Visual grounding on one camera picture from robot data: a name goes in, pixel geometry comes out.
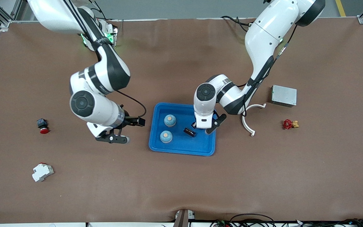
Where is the white circuit breaker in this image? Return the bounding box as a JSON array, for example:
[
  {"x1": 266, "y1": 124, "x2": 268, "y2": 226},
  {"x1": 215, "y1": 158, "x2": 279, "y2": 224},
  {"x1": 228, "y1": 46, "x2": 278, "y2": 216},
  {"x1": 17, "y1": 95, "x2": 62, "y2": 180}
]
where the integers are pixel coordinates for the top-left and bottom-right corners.
[{"x1": 32, "y1": 163, "x2": 55, "y2": 183}]

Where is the brown table cover mat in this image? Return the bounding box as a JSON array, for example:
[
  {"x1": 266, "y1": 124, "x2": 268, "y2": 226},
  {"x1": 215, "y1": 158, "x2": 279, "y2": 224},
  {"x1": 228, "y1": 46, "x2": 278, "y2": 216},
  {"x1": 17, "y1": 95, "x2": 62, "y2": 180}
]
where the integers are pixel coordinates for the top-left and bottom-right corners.
[{"x1": 0, "y1": 17, "x2": 363, "y2": 224}]

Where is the grey metal edge bracket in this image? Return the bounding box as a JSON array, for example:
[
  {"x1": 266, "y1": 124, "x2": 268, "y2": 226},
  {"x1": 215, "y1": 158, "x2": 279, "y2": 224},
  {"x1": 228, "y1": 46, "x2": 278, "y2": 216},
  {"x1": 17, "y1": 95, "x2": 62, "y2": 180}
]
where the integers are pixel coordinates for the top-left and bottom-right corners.
[{"x1": 173, "y1": 209, "x2": 196, "y2": 227}]

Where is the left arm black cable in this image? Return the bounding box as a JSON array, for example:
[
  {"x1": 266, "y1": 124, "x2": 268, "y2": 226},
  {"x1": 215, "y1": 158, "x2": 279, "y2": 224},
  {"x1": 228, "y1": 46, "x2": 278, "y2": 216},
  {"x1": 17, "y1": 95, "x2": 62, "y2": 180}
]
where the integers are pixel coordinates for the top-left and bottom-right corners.
[{"x1": 237, "y1": 24, "x2": 298, "y2": 117}]

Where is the brass valve red handwheel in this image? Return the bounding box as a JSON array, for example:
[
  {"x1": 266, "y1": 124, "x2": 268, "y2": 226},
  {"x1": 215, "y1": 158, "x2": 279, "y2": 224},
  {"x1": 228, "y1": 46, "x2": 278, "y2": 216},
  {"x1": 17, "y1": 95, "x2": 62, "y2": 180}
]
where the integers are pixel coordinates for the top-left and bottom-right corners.
[{"x1": 283, "y1": 119, "x2": 299, "y2": 130}]

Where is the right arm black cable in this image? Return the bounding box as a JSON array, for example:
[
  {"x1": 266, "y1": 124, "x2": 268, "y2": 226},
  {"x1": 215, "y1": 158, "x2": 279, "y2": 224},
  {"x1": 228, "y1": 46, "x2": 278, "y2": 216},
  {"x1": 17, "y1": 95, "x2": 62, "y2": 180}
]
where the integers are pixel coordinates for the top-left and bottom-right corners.
[{"x1": 62, "y1": 0, "x2": 147, "y2": 119}]

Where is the looped black cable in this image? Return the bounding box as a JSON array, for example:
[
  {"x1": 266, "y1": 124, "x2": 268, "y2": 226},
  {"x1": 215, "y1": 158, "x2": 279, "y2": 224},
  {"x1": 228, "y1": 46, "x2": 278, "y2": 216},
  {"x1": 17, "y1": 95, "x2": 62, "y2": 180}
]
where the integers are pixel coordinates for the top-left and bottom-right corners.
[{"x1": 230, "y1": 213, "x2": 276, "y2": 227}]

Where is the blue plastic tray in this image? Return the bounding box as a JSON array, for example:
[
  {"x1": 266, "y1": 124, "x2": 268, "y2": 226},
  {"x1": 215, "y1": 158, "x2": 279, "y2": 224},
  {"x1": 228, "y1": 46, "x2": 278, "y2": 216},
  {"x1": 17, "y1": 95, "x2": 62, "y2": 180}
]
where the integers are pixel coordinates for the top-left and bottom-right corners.
[{"x1": 148, "y1": 102, "x2": 216, "y2": 156}]

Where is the black base cable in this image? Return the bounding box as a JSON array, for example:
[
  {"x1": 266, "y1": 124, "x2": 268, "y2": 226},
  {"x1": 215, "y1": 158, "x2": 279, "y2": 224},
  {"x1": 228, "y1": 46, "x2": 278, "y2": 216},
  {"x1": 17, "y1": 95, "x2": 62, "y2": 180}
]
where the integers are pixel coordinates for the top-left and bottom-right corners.
[{"x1": 221, "y1": 15, "x2": 254, "y2": 32}]

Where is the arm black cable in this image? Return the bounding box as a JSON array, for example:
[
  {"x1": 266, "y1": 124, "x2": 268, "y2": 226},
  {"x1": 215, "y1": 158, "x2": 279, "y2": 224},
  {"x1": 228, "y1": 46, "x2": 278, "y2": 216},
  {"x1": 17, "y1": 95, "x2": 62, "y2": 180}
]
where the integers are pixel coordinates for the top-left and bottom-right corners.
[
  {"x1": 237, "y1": 24, "x2": 298, "y2": 117},
  {"x1": 62, "y1": 0, "x2": 147, "y2": 119}
]

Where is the blue desk bell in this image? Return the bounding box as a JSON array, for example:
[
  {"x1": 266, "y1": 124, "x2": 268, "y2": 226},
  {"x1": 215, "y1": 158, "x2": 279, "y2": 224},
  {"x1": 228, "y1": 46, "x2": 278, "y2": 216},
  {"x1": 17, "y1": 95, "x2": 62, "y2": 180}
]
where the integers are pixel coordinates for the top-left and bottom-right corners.
[
  {"x1": 164, "y1": 114, "x2": 177, "y2": 127},
  {"x1": 159, "y1": 130, "x2": 173, "y2": 143}
]

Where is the silver metal box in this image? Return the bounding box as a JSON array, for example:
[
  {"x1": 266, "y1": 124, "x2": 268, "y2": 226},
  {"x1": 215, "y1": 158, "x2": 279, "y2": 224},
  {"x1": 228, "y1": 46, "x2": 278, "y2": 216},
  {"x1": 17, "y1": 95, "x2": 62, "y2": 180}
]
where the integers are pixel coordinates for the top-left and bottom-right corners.
[{"x1": 270, "y1": 85, "x2": 297, "y2": 108}]

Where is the black cable bundle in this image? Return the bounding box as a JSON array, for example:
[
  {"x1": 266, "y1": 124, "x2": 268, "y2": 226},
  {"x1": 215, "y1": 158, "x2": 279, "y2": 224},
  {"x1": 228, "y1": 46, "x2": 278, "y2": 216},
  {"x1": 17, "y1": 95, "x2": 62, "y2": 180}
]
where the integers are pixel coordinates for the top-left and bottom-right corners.
[{"x1": 276, "y1": 218, "x2": 363, "y2": 227}]

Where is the red black emergency stop button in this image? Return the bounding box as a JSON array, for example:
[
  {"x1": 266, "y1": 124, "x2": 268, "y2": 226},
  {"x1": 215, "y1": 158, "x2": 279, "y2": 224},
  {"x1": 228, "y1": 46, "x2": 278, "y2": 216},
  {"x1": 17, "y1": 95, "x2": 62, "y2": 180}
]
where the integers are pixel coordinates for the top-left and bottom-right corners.
[{"x1": 37, "y1": 118, "x2": 50, "y2": 134}]

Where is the white half-ring pipe clamp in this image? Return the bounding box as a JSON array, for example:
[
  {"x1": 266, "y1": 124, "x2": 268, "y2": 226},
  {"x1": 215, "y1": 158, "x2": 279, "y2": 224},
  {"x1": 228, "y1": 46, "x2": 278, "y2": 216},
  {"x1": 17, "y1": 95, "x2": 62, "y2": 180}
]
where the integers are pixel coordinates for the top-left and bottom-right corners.
[{"x1": 241, "y1": 103, "x2": 267, "y2": 137}]

